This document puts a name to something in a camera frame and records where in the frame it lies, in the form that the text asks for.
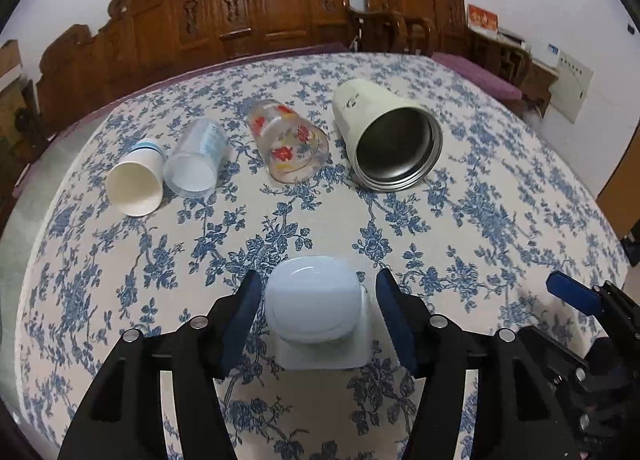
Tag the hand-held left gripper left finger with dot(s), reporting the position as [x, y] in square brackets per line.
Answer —
[242, 322]

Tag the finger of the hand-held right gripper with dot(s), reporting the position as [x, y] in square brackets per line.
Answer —
[570, 292]

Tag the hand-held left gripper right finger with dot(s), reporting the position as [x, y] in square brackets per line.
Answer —
[398, 325]

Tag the white square plastic cup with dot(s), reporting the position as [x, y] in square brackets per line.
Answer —
[312, 305]

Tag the clear plastic cup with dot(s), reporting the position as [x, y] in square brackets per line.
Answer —
[192, 168]

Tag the white paper cup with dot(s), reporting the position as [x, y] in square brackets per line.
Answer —
[134, 187]

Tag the red flowered glass cup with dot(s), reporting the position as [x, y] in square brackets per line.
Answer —
[287, 140]

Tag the cream steel-lined thermos cup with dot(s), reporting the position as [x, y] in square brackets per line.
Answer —
[367, 108]

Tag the blue floral tablecloth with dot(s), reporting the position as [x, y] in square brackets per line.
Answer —
[450, 250]

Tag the brown wooden door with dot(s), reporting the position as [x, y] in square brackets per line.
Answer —
[622, 185]

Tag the purple seat cushion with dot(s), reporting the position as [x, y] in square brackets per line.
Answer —
[480, 75]

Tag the wooden side table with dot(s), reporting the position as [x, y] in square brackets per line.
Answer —
[505, 60]

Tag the white papers stack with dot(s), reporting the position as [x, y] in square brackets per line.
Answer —
[512, 38]

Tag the red desk calendar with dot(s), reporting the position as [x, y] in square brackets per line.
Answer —
[482, 19]

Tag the carved wooden bench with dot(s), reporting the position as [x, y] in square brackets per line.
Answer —
[210, 10]

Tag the wooden cabinet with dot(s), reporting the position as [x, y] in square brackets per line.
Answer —
[12, 105]

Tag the carved wooden armchair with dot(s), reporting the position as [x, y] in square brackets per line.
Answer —
[415, 0]

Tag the white wall electrical box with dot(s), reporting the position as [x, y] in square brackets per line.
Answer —
[570, 85]

